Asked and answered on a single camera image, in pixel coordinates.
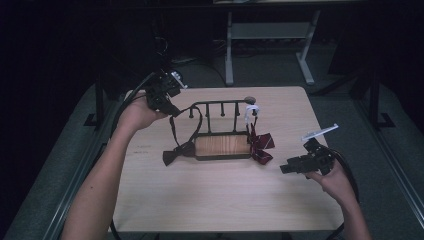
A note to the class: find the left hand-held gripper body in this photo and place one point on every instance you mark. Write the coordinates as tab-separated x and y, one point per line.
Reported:
161	88

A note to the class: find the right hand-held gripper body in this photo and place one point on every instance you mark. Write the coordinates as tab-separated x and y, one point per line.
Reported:
318	156

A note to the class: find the dark maroon bow tie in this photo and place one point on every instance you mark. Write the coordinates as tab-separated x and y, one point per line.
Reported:
178	151

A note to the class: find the black rack with wooden base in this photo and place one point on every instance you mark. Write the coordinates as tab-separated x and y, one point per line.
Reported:
221	145

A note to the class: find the person's left hand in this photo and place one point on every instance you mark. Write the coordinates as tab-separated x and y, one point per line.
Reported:
138	115

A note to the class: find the person's right hand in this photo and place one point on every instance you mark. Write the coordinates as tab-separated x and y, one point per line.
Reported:
333	186

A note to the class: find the striped red bow tie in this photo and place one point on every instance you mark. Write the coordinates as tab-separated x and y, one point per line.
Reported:
260	146

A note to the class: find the black metal stand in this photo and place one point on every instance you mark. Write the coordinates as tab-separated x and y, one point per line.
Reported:
376	100
98	103

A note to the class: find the aluminium floor rail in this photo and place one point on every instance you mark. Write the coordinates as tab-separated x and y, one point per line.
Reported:
78	173
393	160

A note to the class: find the grey metal desk frame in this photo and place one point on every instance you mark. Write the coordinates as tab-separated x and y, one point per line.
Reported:
270	31

